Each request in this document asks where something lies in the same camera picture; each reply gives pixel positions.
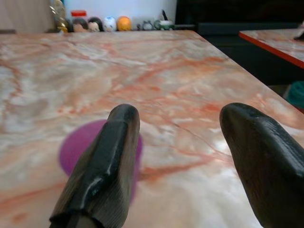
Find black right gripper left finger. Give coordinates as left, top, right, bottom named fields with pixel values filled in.
left=49, top=104, right=141, bottom=228

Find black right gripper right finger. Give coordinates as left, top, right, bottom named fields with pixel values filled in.
left=219, top=102, right=304, bottom=228

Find purple round cup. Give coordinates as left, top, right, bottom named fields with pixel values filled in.
left=58, top=119, right=143, bottom=205

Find teal round stool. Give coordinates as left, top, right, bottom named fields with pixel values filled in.
left=286, top=80, right=304, bottom=110

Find red-edged marble side table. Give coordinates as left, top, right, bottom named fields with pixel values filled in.
left=238, top=28, right=304, bottom=69

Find black-haired figurine head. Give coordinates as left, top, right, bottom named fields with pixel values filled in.
left=87, top=17, right=105, bottom=33

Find white round robot figurine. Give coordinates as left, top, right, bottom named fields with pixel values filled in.
left=103, top=16, right=117, bottom=32

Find orange round figurine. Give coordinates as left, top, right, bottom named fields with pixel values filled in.
left=116, top=16, right=132, bottom=32

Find red-lidded clear jar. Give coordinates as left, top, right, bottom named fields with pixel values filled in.
left=70, top=10, right=88, bottom=33

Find green and white toy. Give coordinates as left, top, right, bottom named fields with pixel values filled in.
left=153, top=9, right=175, bottom=31

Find golden ornament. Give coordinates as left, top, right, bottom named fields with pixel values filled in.
left=49, top=0, right=69, bottom=33

